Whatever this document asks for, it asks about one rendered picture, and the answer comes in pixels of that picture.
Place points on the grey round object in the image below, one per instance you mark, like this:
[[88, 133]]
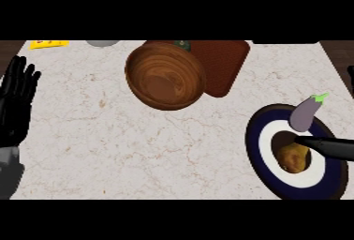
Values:
[[104, 42]]

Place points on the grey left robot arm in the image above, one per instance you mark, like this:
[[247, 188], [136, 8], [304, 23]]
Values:
[[8, 175]]

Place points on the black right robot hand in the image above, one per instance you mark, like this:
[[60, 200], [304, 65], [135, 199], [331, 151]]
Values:
[[329, 146]]

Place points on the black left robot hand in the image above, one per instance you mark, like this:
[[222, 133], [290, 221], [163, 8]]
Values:
[[15, 103]]

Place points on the brown wooden bowl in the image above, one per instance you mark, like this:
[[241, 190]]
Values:
[[166, 78]]

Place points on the navy and white plate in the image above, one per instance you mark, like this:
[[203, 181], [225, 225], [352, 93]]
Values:
[[265, 146]]

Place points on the dark green object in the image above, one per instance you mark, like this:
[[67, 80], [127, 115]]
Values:
[[183, 44]]

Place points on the reddish brown placemat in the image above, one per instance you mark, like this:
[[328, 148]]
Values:
[[222, 65]]

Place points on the yellow brown potato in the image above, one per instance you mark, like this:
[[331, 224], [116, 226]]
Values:
[[291, 157]]

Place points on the purple eggplant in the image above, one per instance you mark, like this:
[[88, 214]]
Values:
[[304, 114]]

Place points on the yellow flat object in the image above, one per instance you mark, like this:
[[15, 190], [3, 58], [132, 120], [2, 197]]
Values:
[[48, 43]]

